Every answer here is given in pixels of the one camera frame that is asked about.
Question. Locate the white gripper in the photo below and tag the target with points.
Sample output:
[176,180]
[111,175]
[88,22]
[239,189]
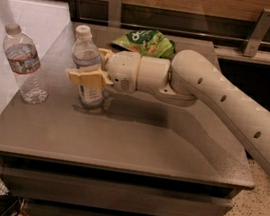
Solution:
[123,68]

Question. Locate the blue plastic bottle white cap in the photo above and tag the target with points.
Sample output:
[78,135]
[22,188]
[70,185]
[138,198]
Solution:
[87,56]

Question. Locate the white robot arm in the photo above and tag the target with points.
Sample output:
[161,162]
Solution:
[182,80]

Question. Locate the clear water bottle red label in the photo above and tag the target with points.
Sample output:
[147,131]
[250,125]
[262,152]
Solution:
[24,61]

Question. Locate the green snack bag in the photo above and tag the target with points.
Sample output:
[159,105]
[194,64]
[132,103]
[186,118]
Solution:
[150,43]

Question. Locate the grey drawer cabinet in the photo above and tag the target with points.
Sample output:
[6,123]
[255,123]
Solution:
[136,156]

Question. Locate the horizontal metal rail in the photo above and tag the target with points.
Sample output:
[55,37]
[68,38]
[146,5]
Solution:
[174,31]

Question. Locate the left metal wall bracket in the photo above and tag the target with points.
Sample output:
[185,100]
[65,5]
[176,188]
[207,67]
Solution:
[114,13]

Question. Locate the metal wall bracket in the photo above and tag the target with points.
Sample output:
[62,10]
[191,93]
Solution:
[114,13]
[251,44]

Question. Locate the right metal wall bracket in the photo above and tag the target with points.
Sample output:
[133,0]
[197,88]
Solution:
[251,44]

